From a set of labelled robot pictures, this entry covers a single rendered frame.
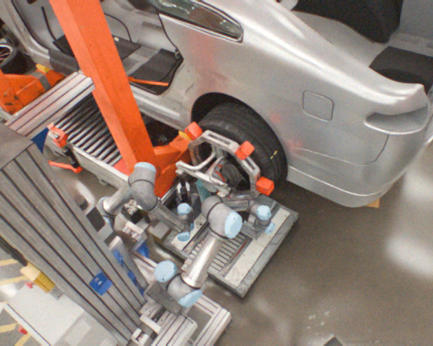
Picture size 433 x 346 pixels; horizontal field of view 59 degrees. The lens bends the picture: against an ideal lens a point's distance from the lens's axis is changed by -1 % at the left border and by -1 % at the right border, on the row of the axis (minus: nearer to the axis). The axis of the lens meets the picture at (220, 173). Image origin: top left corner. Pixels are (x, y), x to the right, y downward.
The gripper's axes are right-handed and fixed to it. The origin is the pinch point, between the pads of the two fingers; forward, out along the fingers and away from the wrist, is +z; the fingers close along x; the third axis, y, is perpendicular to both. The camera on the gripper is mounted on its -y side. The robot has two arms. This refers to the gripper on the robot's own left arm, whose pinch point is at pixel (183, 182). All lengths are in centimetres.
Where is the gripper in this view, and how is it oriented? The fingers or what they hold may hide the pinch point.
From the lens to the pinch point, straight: 258.8
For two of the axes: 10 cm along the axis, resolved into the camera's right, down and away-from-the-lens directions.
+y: 1.2, 6.3, 7.7
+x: 9.8, -1.9, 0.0
